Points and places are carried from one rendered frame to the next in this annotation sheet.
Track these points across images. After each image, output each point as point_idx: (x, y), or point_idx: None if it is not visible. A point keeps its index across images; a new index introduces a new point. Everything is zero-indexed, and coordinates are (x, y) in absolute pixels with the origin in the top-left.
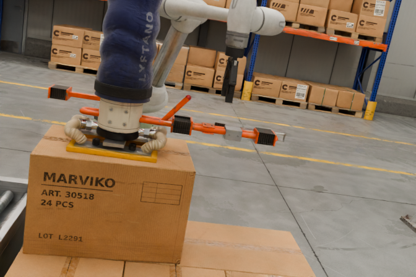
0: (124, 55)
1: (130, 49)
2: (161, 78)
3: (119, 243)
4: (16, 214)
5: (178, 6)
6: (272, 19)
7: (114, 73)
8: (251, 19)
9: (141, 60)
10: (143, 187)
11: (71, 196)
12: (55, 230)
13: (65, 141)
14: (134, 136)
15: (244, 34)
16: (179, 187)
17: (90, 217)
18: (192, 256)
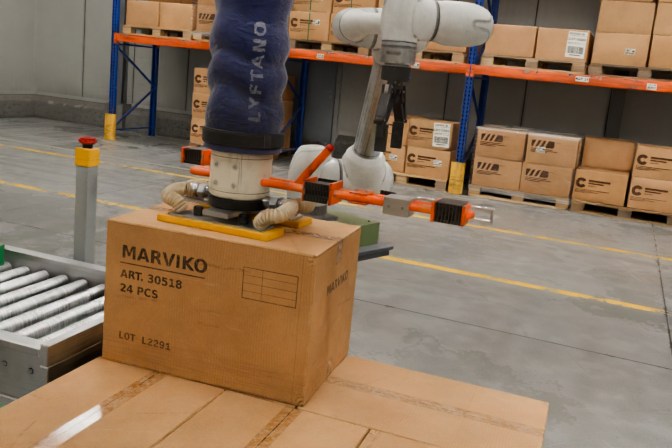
0: (227, 85)
1: (233, 75)
2: (370, 143)
3: (216, 360)
4: None
5: (351, 21)
6: (457, 16)
7: (215, 112)
8: (410, 18)
9: (251, 91)
10: (244, 275)
11: (154, 281)
12: (137, 330)
13: None
14: (253, 206)
15: (402, 43)
16: (293, 280)
17: (178, 316)
18: (332, 402)
